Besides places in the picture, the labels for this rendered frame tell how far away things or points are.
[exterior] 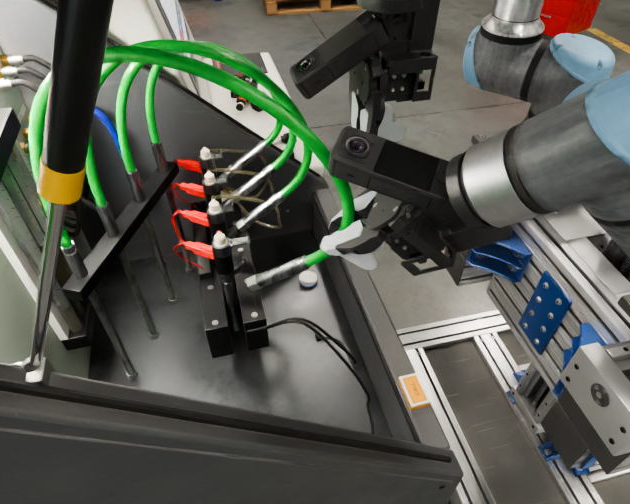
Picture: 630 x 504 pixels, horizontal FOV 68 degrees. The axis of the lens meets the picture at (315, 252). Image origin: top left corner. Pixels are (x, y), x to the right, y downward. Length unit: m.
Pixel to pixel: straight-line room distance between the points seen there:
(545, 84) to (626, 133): 0.68
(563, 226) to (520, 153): 0.74
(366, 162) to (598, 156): 0.18
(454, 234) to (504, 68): 0.62
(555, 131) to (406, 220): 0.15
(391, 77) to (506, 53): 0.47
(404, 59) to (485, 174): 0.22
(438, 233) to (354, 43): 0.23
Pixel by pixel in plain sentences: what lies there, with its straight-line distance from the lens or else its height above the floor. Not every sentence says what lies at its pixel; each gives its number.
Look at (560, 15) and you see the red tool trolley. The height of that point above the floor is 0.31.
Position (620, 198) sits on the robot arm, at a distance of 0.39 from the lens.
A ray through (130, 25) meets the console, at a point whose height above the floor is 1.32.
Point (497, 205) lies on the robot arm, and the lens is 0.40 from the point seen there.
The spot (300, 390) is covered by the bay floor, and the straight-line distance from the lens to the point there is 0.88.
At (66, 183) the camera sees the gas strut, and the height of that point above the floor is 1.46.
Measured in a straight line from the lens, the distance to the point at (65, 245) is 0.71.
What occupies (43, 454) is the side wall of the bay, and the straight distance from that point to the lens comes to 0.40.
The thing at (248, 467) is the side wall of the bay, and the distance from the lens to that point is 0.47.
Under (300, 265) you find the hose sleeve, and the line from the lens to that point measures 0.59.
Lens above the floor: 1.59
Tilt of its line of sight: 44 degrees down
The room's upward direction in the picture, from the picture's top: straight up
